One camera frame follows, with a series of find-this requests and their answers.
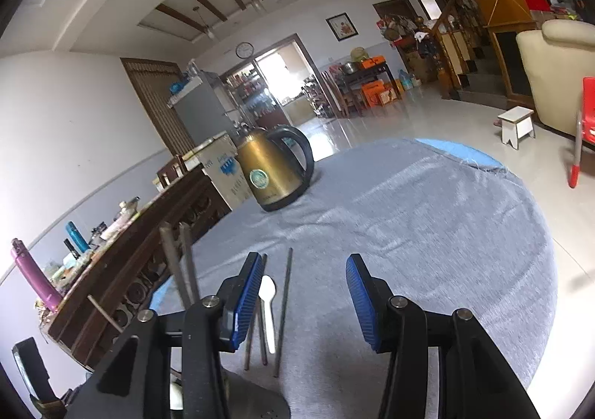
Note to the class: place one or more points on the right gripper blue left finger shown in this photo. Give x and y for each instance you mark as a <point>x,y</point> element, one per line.
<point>238,295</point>

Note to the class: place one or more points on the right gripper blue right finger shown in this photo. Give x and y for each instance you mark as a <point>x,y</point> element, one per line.
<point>370,298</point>

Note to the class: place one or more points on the dark metal utensil holder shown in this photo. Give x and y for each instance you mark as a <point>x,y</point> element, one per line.
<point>245,399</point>

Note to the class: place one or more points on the purple thermos bottle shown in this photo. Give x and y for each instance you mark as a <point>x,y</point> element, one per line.
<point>34,276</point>

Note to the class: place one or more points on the grey tablecloth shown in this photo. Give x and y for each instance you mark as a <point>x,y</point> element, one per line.
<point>444,231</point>

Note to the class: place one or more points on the carved dark wooden sideboard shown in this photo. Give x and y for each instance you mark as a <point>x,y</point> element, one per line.
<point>124,274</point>

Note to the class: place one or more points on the gold electric kettle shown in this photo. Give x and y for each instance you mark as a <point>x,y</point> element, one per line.
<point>277,164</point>

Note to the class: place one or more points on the teal thermos bottle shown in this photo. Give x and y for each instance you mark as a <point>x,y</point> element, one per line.
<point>76,237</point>

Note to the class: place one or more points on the white chest freezer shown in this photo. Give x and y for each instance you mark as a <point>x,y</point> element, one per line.
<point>218,155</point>

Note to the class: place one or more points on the grey refrigerator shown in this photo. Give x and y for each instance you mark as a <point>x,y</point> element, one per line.
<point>203,107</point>

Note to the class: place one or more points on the dark wooden side table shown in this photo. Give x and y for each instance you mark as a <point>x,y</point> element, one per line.
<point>367,88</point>

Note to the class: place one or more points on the small white stool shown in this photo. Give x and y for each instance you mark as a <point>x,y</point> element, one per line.
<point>516,124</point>

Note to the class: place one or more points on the wooden stair railing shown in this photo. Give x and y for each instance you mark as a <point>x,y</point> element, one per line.
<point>458,31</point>

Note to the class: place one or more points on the framed flower picture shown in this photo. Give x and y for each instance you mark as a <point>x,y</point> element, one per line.
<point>342,26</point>

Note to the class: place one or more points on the red plastic chair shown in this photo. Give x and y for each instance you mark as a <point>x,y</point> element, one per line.
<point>584,128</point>

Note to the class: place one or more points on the cream sofa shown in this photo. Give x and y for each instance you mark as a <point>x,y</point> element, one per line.
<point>556,58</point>

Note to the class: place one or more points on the round wall clock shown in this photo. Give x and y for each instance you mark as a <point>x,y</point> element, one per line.
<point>244,50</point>

